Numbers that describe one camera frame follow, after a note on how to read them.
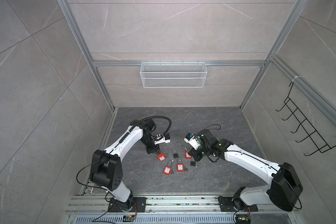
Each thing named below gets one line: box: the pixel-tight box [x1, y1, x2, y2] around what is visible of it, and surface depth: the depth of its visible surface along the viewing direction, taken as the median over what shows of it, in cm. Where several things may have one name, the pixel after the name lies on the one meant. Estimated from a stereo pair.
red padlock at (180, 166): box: [176, 157, 185, 173], surface depth 87 cm
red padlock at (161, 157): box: [157, 152, 167, 162], surface depth 83 cm
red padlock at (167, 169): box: [163, 160, 175, 176], surface depth 86 cm
